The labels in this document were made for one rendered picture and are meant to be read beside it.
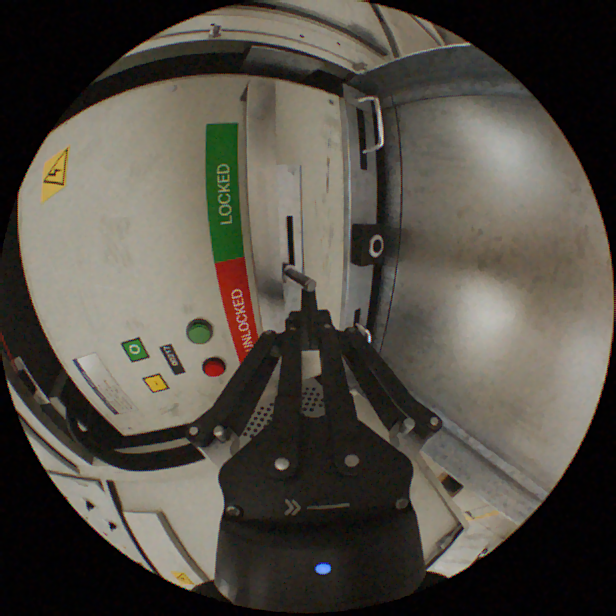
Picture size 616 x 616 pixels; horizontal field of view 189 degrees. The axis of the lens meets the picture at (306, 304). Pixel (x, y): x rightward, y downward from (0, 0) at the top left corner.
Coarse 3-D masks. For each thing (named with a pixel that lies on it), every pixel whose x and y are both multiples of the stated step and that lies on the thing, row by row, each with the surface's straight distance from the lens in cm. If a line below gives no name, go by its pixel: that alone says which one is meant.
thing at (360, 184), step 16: (352, 112) 33; (352, 128) 31; (368, 128) 34; (352, 144) 30; (368, 144) 32; (352, 160) 29; (368, 160) 31; (352, 176) 28; (368, 176) 30; (352, 192) 27; (368, 192) 30; (352, 208) 27; (368, 208) 30; (352, 224) 27; (352, 272) 29; (368, 272) 32; (352, 288) 30; (368, 288) 33; (352, 304) 31; (368, 304) 35; (352, 320) 33
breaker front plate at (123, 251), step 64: (64, 128) 34; (128, 128) 26; (192, 128) 24; (320, 128) 28; (64, 192) 29; (128, 192) 23; (192, 192) 21; (320, 192) 25; (64, 256) 28; (128, 256) 23; (192, 256) 21; (320, 256) 26; (64, 320) 31; (128, 320) 25; (256, 320) 25; (128, 384) 32; (192, 384) 30
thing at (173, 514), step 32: (128, 480) 54; (160, 480) 52; (192, 480) 48; (416, 480) 57; (128, 512) 58; (160, 512) 54; (192, 512) 50; (416, 512) 60; (448, 512) 69; (160, 544) 57; (192, 544) 55; (448, 544) 72; (192, 576) 59
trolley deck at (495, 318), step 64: (448, 128) 31; (512, 128) 30; (448, 192) 28; (512, 192) 27; (576, 192) 29; (448, 256) 28; (512, 256) 26; (576, 256) 28; (448, 320) 30; (512, 320) 28; (576, 320) 30; (448, 384) 35; (512, 384) 32; (576, 384) 34; (512, 448) 41; (576, 448) 44
